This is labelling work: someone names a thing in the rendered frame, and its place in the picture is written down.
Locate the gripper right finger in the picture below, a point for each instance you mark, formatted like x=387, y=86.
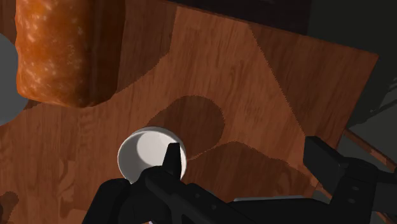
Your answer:
x=350, y=183

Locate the orange speckled block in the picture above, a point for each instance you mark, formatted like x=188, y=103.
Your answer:
x=52, y=52

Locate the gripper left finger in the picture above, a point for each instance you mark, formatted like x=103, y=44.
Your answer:
x=161, y=198

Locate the brown wooden table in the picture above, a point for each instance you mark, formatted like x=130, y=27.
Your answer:
x=235, y=71

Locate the white round cup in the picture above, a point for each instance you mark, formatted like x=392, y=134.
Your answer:
x=145, y=149

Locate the grey rounded object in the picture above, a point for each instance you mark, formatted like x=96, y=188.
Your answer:
x=6, y=83

